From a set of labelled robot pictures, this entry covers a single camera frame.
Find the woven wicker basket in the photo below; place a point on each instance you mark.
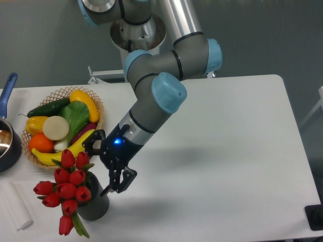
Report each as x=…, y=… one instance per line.
x=60, y=94

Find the dark grey ribbed vase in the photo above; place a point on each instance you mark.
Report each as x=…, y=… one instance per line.
x=98, y=205

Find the beige round onion slice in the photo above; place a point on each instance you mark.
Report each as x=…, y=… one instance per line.
x=55, y=128

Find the black device at table edge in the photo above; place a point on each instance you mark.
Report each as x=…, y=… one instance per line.
x=314, y=216

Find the white metal base frame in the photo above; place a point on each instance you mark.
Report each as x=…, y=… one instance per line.
x=118, y=76

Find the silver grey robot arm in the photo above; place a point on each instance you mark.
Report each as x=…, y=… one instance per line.
x=155, y=79

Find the dark pot with blue handle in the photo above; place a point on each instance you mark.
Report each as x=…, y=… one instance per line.
x=11, y=147

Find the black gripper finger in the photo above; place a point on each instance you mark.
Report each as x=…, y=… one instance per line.
x=88, y=144
x=119, y=180

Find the yellow bell pepper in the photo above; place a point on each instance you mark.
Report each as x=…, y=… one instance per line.
x=34, y=125

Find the orange fruit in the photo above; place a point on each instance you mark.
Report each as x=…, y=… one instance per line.
x=41, y=143

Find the green cucumber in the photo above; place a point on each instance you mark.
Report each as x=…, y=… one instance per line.
x=49, y=109

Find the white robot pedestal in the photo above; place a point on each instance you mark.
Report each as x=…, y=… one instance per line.
x=148, y=36

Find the green lettuce leaf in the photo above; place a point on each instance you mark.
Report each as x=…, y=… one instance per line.
x=77, y=115

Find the yellow banana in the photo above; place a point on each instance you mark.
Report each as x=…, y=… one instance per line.
x=46, y=158

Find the white rolled cloth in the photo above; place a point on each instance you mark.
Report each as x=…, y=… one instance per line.
x=15, y=206

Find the purple eggplant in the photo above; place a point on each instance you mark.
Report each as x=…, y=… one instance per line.
x=88, y=127

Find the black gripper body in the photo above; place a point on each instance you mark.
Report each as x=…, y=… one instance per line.
x=116, y=150

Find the red tulip bouquet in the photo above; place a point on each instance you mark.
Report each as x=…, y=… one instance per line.
x=70, y=190

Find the white frame at right edge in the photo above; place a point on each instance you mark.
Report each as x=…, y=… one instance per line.
x=313, y=114

